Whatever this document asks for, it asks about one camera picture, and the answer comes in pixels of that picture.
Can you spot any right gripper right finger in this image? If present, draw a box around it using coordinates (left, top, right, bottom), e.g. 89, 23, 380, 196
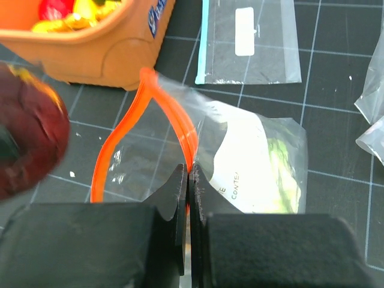
189, 165, 375, 287

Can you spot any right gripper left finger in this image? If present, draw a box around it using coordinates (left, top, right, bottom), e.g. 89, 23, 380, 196
1, 164, 188, 287

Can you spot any toy cauliflower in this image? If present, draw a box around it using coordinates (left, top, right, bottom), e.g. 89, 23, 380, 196
265, 138, 302, 214

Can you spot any orange zipper clear bag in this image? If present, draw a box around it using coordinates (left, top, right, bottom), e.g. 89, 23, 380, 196
89, 67, 309, 288

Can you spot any dark red toy plum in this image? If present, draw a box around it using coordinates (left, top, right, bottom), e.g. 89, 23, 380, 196
1, 64, 70, 200

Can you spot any polka dot zip bag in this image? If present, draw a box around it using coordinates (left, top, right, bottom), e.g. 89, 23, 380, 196
356, 117, 384, 164

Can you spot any clear crumpled plastic bag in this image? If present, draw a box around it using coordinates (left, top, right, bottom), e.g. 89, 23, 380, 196
353, 38, 384, 124

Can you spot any blue zipper clear bag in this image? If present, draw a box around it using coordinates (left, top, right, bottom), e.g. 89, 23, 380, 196
195, 0, 302, 85

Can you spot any orange plastic basket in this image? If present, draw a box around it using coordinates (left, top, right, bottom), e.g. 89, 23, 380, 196
1, 1, 175, 91

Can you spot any red toy pepper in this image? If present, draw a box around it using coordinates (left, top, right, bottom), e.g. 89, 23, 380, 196
38, 0, 74, 20

